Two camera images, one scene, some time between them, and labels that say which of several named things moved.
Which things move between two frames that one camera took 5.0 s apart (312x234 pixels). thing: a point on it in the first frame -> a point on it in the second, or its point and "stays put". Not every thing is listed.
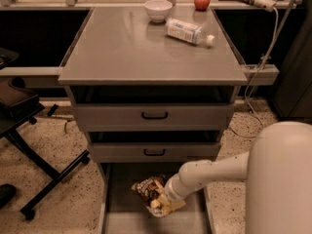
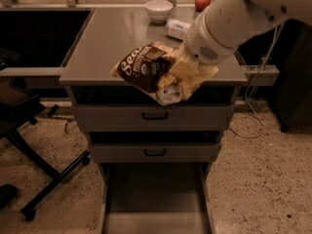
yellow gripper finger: (164, 205) -> (180, 71)
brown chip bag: (147, 188) -> (164, 72)
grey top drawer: (153, 108) stays put
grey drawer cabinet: (151, 97) stays put
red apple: (202, 1) stays put
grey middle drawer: (154, 146) stays put
